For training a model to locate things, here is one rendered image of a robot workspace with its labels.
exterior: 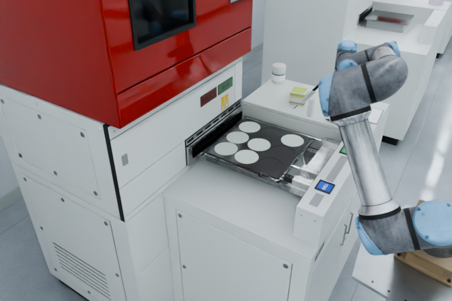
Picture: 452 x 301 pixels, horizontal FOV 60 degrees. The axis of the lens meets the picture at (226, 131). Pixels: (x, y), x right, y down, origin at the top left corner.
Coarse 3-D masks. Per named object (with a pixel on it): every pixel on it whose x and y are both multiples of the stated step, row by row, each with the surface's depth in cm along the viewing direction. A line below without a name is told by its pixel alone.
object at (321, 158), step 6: (318, 150) 170; (324, 150) 170; (330, 150) 170; (318, 156) 166; (324, 156) 166; (330, 156) 166; (312, 162) 163; (318, 162) 163; (324, 162) 163; (318, 168) 159; (312, 180) 152; (294, 186) 149; (294, 192) 150; (300, 192) 148
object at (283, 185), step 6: (216, 162) 171; (228, 168) 168; (234, 168) 166; (246, 174) 164; (252, 174) 162; (264, 180) 160; (282, 180) 157; (276, 186) 158; (282, 186) 156; (288, 186) 155
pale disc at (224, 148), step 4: (220, 144) 170; (224, 144) 170; (228, 144) 170; (232, 144) 170; (216, 148) 168; (220, 148) 168; (224, 148) 167; (228, 148) 167; (232, 148) 167; (236, 148) 167; (216, 152) 165; (220, 152) 165; (224, 152) 165; (228, 152) 165; (232, 152) 165
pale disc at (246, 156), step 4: (240, 152) 165; (244, 152) 165; (248, 152) 165; (252, 152) 165; (236, 156) 163; (240, 156) 163; (244, 156) 163; (248, 156) 163; (252, 156) 163; (256, 156) 163; (236, 160) 161; (240, 160) 160; (244, 160) 160; (248, 160) 160; (252, 160) 160; (256, 160) 160
